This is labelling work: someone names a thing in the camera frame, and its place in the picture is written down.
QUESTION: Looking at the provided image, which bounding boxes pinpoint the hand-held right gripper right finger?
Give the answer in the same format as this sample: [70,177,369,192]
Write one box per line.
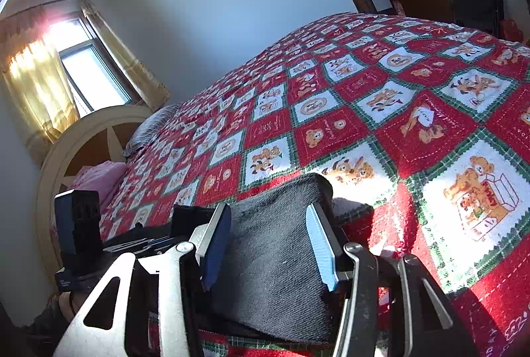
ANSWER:
[305,203,461,357]

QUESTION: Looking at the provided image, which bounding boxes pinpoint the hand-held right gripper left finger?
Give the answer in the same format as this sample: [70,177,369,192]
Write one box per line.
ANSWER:
[53,202,233,357]

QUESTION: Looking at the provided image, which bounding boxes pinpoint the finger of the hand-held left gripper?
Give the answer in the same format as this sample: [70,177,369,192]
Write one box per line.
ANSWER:
[103,206,217,256]

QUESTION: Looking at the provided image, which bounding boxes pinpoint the black pants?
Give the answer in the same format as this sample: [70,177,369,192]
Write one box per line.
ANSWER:
[103,173,337,345]

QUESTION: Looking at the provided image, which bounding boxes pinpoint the person's left forearm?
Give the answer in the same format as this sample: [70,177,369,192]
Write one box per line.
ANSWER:
[21,291,81,341]

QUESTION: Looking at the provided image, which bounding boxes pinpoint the folded pink blanket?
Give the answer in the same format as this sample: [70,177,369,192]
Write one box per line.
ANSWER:
[67,160,128,209]

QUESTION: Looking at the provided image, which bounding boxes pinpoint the cream wooden headboard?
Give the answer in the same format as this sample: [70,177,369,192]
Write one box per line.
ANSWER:
[35,104,153,283]

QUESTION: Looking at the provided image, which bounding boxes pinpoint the striped pillow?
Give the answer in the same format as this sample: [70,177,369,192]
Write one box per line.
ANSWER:
[123,104,183,157]

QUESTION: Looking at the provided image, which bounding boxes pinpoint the wide yellow curtain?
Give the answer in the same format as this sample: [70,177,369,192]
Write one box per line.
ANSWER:
[0,5,82,166]

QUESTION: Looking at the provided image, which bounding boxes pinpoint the red printed patchwork bedspread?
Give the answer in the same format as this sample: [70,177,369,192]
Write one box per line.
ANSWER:
[97,11,530,357]

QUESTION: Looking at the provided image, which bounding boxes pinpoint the window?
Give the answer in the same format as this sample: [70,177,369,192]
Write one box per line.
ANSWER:
[49,15,138,112]

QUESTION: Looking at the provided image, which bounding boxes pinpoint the narrow yellow curtain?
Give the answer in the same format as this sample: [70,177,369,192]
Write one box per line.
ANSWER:
[80,0,171,112]

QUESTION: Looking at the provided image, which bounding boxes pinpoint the dark curtain rod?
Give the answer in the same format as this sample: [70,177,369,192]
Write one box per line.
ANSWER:
[0,0,91,19]

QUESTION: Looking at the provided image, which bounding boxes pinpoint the orange bag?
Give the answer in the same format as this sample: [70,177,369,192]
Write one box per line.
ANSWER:
[499,18,519,40]

